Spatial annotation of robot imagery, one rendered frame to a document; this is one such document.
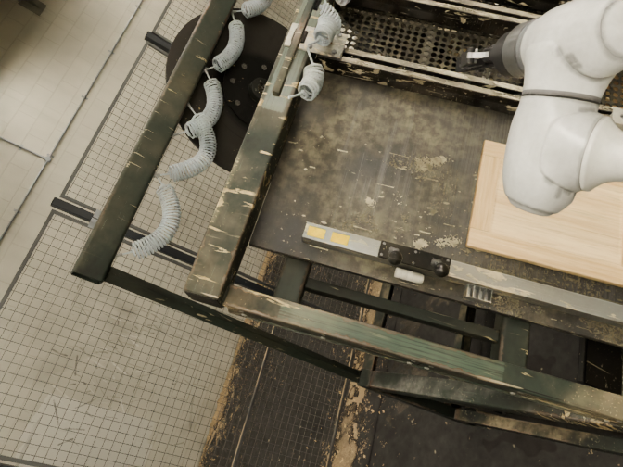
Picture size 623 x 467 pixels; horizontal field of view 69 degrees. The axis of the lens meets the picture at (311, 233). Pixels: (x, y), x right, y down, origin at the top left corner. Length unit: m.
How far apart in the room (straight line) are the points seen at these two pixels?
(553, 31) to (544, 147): 0.15
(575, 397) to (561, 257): 0.38
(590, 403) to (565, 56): 0.92
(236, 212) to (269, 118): 0.33
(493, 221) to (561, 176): 0.76
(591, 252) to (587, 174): 0.85
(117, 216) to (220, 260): 0.54
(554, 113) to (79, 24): 6.50
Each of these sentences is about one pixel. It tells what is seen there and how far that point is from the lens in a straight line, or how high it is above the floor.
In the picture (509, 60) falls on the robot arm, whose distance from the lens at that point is 0.83.
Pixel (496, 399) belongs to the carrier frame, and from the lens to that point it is 1.83.
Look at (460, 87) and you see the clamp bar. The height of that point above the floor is 1.43.
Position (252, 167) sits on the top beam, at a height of 1.90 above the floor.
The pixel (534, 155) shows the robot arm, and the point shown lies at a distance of 0.71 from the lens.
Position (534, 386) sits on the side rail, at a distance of 1.33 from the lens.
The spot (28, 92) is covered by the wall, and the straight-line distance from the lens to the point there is 6.35.
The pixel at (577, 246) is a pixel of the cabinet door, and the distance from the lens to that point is 1.53.
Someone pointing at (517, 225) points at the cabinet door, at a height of 1.19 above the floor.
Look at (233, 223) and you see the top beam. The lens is 1.27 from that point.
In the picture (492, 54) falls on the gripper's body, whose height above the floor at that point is 1.78.
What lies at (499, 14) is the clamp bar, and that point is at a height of 1.35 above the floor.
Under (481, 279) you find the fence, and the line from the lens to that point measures 1.35.
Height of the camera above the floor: 2.22
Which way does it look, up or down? 24 degrees down
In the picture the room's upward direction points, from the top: 63 degrees counter-clockwise
